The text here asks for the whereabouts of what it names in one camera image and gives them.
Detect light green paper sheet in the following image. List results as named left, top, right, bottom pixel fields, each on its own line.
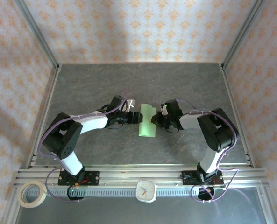
left=137, top=103, right=157, bottom=138

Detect aluminium mounting rail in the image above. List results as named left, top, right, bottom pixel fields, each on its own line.
left=14, top=164, right=269, bottom=187

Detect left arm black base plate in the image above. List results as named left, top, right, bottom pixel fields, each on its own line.
left=57, top=170, right=101, bottom=187

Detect aluminium frame post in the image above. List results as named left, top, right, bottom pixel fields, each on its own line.
left=220, top=0, right=267, bottom=70
left=13, top=0, right=62, bottom=70

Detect right aluminium table rail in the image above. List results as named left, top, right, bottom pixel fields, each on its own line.
left=220, top=65, right=256, bottom=168

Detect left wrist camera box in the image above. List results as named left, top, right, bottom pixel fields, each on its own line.
left=123, top=99, right=136, bottom=112

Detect white square clock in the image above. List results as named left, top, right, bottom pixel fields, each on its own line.
left=135, top=180, right=158, bottom=204

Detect left aluminium frame post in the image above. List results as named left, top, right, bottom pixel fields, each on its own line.
left=13, top=0, right=62, bottom=70

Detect steel sheet panel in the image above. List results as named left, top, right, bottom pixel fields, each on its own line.
left=14, top=186, right=270, bottom=224

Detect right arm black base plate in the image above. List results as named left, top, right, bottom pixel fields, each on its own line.
left=181, top=170, right=225, bottom=187

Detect right arm red wires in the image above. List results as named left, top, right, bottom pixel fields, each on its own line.
left=210, top=177, right=224, bottom=186

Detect masking tape roll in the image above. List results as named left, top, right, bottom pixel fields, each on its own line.
left=19, top=181, right=47, bottom=208

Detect right aluminium frame post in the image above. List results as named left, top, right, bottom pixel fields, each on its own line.
left=220, top=0, right=267, bottom=70

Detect black round cable port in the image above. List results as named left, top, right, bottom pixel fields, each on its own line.
left=67, top=186, right=85, bottom=202
left=197, top=186, right=215, bottom=202

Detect arm red wires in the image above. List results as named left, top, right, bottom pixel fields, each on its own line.
left=74, top=176, right=90, bottom=188
left=210, top=177, right=224, bottom=186

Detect left aluminium table rail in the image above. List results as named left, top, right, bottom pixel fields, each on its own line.
left=27, top=65, right=62, bottom=168

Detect left arm red wires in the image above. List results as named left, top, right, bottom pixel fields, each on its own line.
left=74, top=176, right=90, bottom=188

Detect aluminium table rail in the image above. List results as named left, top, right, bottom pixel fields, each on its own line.
left=27, top=65, right=62, bottom=168
left=220, top=65, right=256, bottom=168

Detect grey slotted cable duct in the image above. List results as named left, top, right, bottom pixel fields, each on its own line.
left=26, top=186, right=225, bottom=198

